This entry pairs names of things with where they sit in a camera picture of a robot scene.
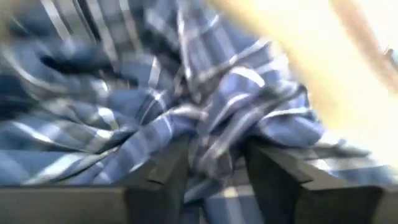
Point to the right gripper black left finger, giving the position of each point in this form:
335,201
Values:
161,199

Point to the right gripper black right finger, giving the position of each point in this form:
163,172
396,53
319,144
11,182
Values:
280,199

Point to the blue plaid shirt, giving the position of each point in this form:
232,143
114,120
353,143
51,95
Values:
140,109

